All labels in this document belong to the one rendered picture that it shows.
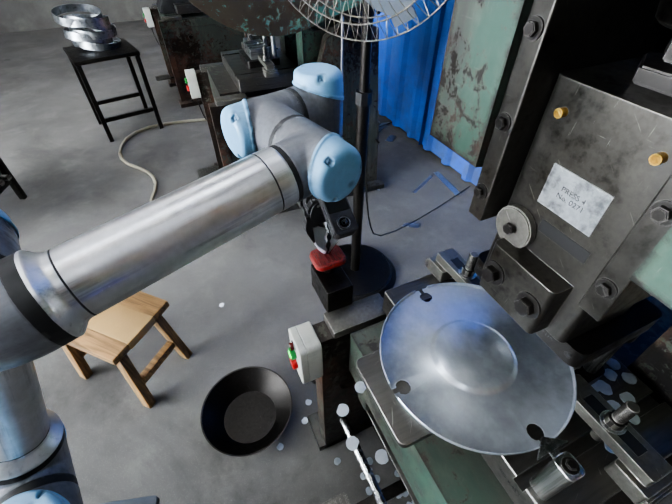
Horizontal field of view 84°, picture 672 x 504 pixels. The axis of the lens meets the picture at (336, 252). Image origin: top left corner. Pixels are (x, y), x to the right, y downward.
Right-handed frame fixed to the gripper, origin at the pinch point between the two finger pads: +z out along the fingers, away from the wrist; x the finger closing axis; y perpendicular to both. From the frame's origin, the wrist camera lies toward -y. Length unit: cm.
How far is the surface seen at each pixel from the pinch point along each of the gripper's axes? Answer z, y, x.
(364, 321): 11.9, -11.8, -3.3
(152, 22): 23, 338, 13
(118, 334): 43, 34, 55
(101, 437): 76, 22, 73
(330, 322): 11.9, -9.1, 3.5
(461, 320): -2.4, -27.2, -12.7
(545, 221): -26.3, -31.5, -14.5
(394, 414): -1.9, -35.8, 5.5
